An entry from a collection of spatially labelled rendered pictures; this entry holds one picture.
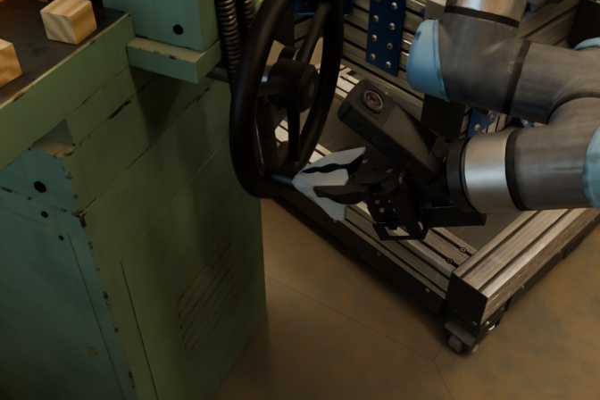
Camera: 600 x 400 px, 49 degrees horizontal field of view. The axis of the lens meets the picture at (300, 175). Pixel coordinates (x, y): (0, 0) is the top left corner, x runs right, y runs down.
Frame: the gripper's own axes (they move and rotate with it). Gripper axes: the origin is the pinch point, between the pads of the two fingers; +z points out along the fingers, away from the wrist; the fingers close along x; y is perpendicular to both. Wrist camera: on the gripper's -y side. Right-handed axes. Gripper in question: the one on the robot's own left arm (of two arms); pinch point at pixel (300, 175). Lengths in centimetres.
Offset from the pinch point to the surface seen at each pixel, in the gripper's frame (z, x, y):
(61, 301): 40.8, -13.5, 7.8
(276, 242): 66, 47, 57
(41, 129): 16.6, -12.0, -18.5
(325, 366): 42, 19, 67
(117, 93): 18.6, -0.3, -15.1
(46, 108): 15.9, -10.5, -19.9
